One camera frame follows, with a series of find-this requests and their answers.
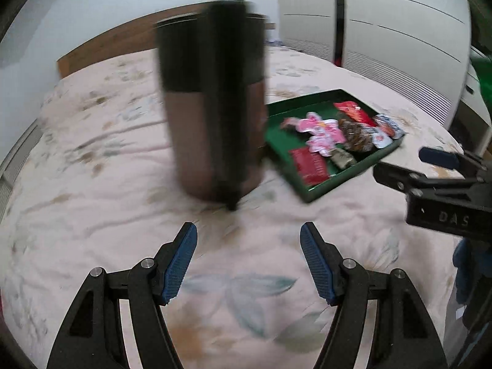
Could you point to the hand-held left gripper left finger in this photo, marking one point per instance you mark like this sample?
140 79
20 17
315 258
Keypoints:
178 261

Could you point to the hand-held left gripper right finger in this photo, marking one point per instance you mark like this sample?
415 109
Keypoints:
317 261

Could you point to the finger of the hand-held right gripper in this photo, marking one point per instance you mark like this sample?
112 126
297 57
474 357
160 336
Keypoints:
392 176
438 156

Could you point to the white and brown chip bag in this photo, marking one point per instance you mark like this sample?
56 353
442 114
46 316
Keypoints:
386 130

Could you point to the beige green candy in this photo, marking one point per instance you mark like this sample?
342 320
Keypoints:
342 159

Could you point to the brown snack packet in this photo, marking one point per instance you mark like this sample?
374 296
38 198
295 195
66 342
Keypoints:
355 136

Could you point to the red and white snack packet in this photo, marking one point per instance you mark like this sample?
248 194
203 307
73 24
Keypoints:
353 111

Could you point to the pink character snack packet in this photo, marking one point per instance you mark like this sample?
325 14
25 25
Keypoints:
323 134

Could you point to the green box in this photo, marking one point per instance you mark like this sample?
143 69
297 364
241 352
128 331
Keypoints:
286 113

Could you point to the person's right hand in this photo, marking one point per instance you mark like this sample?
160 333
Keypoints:
464 273

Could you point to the green object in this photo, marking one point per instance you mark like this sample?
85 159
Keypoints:
484 80

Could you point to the floral pink quilt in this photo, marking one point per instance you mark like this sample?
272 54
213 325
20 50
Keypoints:
96 200

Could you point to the white louvred wardrobe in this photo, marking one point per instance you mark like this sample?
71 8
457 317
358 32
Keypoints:
403 46

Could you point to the white louvred panel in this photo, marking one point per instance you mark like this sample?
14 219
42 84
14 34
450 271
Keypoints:
15 169

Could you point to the wooden headboard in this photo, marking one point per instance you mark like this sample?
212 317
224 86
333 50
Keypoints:
115 42

